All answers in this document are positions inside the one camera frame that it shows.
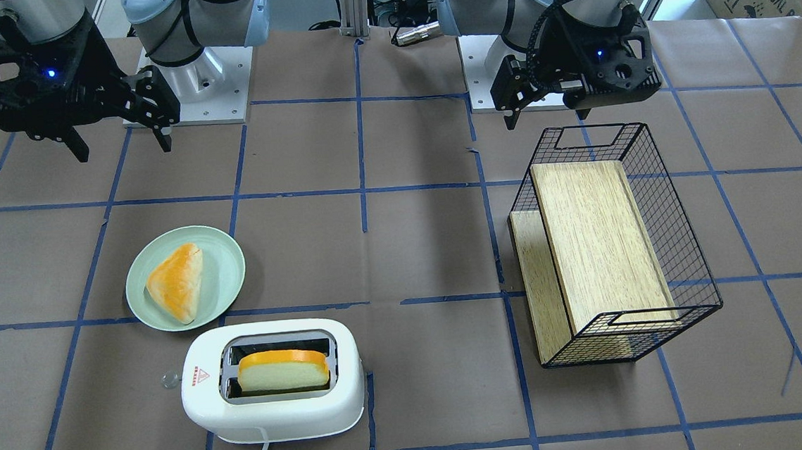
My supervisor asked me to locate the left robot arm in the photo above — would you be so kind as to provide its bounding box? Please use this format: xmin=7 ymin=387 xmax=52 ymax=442
xmin=436 ymin=0 xmax=662 ymax=129

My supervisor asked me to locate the toast slice in toaster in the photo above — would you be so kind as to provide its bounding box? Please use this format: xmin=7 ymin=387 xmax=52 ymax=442
xmin=237 ymin=349 xmax=330 ymax=393

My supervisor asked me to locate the white two-slot toaster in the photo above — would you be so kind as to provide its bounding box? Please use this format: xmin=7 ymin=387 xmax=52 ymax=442
xmin=181 ymin=318 xmax=365 ymax=444

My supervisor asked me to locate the aluminium frame post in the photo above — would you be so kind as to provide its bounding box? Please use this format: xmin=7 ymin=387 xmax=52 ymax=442
xmin=337 ymin=0 xmax=370 ymax=41

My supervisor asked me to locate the black power adapter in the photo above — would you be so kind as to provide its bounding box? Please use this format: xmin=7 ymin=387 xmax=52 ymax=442
xmin=396 ymin=0 xmax=430 ymax=26

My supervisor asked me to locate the light green plate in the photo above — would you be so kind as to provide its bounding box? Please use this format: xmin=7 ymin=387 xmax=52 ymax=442
xmin=125 ymin=225 xmax=246 ymax=332

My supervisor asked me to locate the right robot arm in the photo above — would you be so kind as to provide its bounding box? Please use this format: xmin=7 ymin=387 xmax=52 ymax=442
xmin=0 ymin=0 xmax=270 ymax=163

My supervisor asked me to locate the black wire basket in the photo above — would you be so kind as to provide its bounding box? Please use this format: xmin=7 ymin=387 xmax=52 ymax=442
xmin=510 ymin=123 xmax=722 ymax=366

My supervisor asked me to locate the triangular bread on plate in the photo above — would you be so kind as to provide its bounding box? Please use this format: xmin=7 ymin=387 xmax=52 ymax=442
xmin=145 ymin=242 xmax=204 ymax=324

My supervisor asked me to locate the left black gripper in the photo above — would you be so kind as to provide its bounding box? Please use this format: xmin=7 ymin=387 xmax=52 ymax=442
xmin=490 ymin=0 xmax=662 ymax=131

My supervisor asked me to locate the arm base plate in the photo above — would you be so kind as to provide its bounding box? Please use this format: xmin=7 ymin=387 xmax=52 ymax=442
xmin=458 ymin=29 xmax=577 ymax=116
xmin=161 ymin=46 xmax=256 ymax=127

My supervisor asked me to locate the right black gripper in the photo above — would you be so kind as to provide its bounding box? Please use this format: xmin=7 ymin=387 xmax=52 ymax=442
xmin=0 ymin=13 xmax=181 ymax=163

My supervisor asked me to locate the wooden board in basket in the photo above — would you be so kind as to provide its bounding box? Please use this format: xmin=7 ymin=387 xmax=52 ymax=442
xmin=509 ymin=161 xmax=682 ymax=368

